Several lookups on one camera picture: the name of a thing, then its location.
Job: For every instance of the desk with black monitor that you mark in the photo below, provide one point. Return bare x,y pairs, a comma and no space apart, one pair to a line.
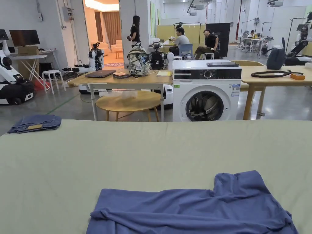
26,43

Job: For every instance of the white robot with black arms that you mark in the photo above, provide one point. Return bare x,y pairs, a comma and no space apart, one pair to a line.
93,59

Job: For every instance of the white robot with black base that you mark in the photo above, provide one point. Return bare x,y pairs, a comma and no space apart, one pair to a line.
11,80

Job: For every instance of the white washing machine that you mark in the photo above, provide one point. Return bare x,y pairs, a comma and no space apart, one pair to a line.
207,95

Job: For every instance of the bed with pale green sheet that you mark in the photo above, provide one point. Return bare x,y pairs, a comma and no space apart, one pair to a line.
73,158

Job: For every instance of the folded blue jeans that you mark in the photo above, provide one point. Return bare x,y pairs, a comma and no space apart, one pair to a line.
36,123

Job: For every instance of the black and white robot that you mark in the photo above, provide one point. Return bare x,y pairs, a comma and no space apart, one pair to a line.
301,41

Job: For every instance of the blue shirt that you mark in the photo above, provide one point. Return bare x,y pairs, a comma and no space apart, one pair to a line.
185,209

